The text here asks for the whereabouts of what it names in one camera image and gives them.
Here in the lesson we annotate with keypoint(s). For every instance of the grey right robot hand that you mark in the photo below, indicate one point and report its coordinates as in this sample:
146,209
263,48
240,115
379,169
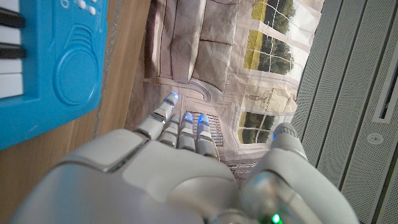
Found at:
155,180

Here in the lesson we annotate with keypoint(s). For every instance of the blue toy piano keyboard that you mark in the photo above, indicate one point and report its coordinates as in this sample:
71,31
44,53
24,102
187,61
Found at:
62,77

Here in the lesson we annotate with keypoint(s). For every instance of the printed sofa room backdrop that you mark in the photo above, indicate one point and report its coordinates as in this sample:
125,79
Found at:
217,62

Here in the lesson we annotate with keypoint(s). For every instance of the round ceiling fixture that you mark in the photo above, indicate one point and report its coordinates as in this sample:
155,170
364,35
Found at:
375,138

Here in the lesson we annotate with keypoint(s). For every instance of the long ceiling slot vent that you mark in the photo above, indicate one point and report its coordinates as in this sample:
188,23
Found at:
388,93

